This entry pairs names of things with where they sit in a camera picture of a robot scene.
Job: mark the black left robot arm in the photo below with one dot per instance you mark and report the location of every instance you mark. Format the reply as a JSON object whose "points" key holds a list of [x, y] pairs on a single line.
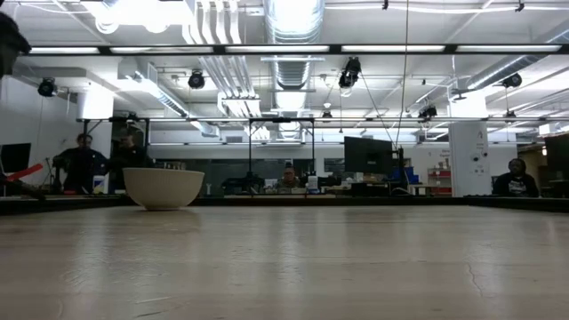
{"points": [[11, 44]]}

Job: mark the black ceiling spotlight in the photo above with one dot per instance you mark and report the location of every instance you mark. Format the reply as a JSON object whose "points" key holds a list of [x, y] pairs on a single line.
{"points": [[512, 80], [350, 73], [46, 87], [196, 80], [427, 112]]}

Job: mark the red stick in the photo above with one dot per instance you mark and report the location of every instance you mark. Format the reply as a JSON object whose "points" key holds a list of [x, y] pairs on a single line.
{"points": [[24, 172]]}

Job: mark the blue storage bins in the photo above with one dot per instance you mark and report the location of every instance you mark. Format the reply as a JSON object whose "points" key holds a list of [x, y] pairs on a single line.
{"points": [[406, 174]]}

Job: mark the large black monitor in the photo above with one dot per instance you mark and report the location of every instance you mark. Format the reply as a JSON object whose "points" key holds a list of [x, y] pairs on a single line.
{"points": [[368, 155]]}

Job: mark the silver round ceiling duct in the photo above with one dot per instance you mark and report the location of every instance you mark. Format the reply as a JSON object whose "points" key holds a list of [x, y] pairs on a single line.
{"points": [[293, 26]]}

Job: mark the white square column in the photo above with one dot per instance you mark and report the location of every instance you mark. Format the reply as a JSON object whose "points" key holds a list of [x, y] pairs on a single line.
{"points": [[469, 155]]}

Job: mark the white ribbed bowl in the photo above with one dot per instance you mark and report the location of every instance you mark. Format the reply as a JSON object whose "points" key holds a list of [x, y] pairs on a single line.
{"points": [[162, 189]]}

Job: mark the small white box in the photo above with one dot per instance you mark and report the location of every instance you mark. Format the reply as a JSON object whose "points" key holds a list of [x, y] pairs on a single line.
{"points": [[312, 183]]}

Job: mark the black background station frame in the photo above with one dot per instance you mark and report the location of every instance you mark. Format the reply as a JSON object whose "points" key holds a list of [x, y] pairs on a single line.
{"points": [[250, 142]]}

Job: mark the red shelf cart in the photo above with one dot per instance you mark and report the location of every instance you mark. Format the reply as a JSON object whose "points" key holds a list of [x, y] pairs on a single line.
{"points": [[440, 182]]}

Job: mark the person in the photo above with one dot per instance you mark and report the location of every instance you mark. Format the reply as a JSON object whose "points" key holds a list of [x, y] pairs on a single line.
{"points": [[289, 178], [82, 164], [515, 184], [129, 157]]}

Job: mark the black background robot arm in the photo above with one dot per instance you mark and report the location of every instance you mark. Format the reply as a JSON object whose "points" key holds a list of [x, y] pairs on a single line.
{"points": [[243, 182]]}

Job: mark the grey ceiling duct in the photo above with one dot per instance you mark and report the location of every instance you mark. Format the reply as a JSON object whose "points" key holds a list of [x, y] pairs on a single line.
{"points": [[498, 73]]}

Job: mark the white container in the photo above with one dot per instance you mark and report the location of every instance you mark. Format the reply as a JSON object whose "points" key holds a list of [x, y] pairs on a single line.
{"points": [[98, 184]]}

